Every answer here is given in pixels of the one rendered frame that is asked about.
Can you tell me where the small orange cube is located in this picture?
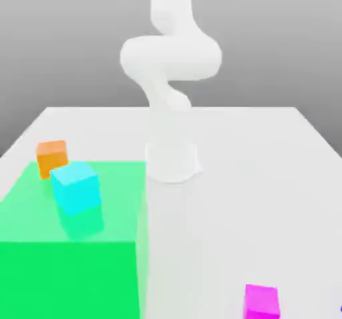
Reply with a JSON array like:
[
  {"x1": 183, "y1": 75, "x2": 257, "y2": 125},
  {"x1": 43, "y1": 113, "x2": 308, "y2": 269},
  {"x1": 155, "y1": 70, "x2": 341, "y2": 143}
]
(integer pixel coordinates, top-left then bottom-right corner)
[{"x1": 36, "y1": 139, "x2": 69, "y2": 180}]

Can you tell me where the small magenta cube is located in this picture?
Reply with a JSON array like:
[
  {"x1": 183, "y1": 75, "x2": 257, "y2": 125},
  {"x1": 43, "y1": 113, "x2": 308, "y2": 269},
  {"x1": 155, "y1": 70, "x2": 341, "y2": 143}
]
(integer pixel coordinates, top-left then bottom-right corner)
[{"x1": 242, "y1": 284, "x2": 281, "y2": 319}]

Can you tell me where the small cyan cube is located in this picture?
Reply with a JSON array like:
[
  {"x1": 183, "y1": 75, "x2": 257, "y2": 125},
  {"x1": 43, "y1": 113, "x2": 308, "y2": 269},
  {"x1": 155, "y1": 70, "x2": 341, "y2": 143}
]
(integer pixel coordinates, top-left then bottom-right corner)
[{"x1": 49, "y1": 162, "x2": 105, "y2": 238}]

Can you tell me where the large green box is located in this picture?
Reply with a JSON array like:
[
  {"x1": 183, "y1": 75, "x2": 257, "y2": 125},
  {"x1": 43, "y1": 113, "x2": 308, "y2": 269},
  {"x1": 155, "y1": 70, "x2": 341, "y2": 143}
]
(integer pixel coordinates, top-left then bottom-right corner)
[{"x1": 0, "y1": 160, "x2": 150, "y2": 319}]

